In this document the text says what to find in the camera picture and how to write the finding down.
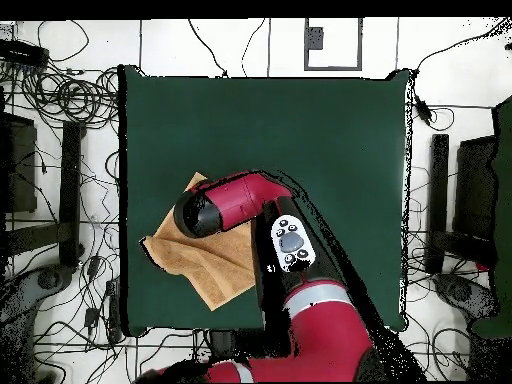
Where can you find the dark green table cloth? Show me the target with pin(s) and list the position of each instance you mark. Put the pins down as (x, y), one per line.
(320, 120)

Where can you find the tan terry towel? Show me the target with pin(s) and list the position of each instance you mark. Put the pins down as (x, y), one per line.
(200, 264)

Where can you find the small black adapter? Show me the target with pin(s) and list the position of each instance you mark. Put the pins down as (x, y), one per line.
(91, 318)

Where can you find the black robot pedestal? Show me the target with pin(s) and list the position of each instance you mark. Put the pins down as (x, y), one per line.
(222, 342)

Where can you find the black power adapter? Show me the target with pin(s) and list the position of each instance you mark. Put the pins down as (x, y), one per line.
(423, 110)

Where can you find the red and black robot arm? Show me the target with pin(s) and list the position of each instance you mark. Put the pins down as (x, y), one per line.
(328, 332)

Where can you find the gray floor outlet box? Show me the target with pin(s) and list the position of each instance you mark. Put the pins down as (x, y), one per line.
(314, 38)

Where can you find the black stand foot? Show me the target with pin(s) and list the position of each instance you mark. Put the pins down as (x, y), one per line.
(71, 192)
(438, 192)

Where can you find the black power strip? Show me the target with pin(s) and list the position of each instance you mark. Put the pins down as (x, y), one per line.
(24, 54)

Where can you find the black equipment box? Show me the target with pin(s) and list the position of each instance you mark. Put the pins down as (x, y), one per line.
(476, 188)
(20, 168)

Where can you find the dark wheeled base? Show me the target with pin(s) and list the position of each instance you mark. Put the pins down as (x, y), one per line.
(464, 294)
(44, 280)

